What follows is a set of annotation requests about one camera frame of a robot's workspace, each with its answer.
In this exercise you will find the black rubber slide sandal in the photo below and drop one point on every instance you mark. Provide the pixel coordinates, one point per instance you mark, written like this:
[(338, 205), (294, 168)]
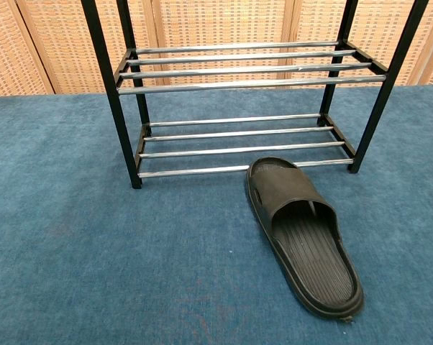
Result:
[(310, 248)]

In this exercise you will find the woven rattan folding screen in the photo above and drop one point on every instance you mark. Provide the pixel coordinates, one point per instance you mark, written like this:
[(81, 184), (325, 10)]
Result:
[(220, 21)]

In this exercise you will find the black metal shoe rack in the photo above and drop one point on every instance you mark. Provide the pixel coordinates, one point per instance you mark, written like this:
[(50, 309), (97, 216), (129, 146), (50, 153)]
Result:
[(116, 108)]

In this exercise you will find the blue carpet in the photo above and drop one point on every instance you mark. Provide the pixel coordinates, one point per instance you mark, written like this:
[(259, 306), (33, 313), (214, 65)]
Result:
[(94, 251)]

